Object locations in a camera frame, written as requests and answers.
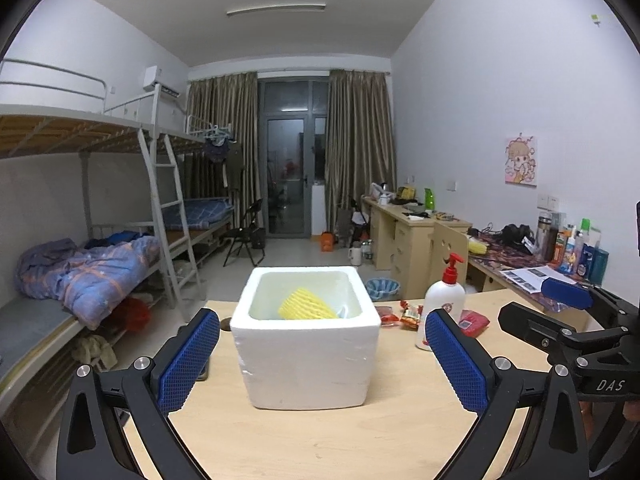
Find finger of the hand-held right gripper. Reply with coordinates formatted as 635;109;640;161
541;276;640;328
499;301;630;362

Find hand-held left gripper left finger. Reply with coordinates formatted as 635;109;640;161
56;307;221;480

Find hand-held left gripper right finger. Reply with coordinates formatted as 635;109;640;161
422;307;588;480

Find white foam box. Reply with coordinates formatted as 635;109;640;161
230;266;381;410

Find yellow foam fruit net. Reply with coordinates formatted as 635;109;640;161
278;286;338;320

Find printed paper sheet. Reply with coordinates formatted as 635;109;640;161
500;266;571;293

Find row of toiletry bottles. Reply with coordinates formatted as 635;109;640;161
556;212;610;281

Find red wet wipes pack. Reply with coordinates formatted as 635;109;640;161
459;310;490;337

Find dark steel thermos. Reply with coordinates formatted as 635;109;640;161
537;215;558;261

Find white lotion pump bottle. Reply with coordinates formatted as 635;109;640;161
415;252;467;352

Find red and white snack packet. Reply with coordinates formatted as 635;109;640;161
398;300;426;331

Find desk with patterned cover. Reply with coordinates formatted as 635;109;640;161
467;232;616;333

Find red cloth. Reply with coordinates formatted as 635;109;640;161
112;296;151;333

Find beige cloth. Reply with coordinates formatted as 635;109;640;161
72;334;118;371

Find blue trash bin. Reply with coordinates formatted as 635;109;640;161
365;276;401;302

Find light wooden chair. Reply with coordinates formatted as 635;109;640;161
432;220;473;291

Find blue patterned quilt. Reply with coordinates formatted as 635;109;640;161
15;237;163;331

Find light wooden desk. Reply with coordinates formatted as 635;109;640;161
361;196;473;301

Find black folding chair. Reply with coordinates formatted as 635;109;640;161
222;199;266;267

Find blue checked mattress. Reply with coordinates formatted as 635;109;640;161
162;197;234;228

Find grey mattress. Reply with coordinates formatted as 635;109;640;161
0;292;81;381

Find white metal bunk bed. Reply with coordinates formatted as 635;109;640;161
155;110;243;266
0;59;207;411

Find hanging dark clothes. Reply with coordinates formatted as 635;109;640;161
202;137;243;191

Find glass balcony door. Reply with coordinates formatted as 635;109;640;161
257;77;331;236

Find brown curtain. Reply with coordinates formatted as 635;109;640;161
325;70;398;241
187;72;261;241

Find white air conditioner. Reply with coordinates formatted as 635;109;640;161
143;65;182;98

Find ceiling tube light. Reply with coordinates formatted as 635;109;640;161
226;4;327;17

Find cartoon wall poster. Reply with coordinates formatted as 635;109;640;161
503;135;539;187

